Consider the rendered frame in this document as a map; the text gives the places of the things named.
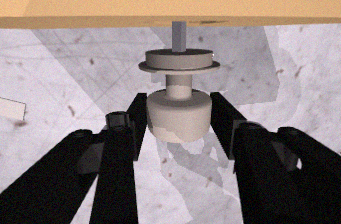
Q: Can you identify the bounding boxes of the tan wooden slab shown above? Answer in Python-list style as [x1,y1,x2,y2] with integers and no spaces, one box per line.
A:
[0,0,341,29]

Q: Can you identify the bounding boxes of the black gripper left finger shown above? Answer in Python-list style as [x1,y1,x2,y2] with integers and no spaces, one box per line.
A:
[0,93,147,224]

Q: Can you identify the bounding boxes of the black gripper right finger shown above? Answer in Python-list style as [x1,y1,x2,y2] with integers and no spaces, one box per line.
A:
[210,92,341,224]

